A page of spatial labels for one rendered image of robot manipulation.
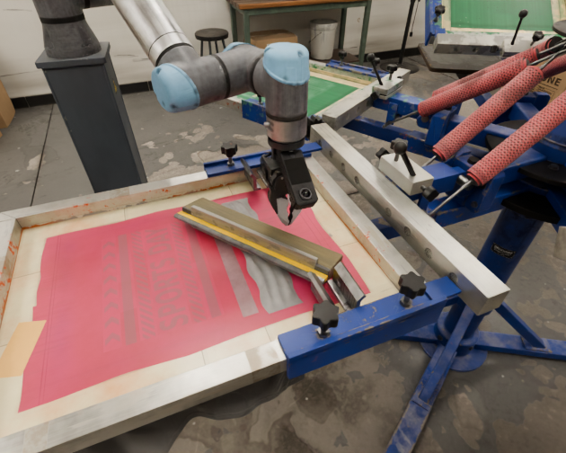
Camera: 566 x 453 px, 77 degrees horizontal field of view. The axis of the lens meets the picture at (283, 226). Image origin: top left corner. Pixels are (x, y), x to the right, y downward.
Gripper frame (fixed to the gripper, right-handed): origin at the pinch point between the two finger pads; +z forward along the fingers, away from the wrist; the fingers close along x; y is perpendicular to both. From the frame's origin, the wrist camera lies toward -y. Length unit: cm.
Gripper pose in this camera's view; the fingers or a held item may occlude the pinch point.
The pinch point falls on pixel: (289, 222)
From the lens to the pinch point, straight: 78.9
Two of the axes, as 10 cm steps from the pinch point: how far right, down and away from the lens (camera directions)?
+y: -3.7, -6.1, 7.0
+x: -9.3, 2.4, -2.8
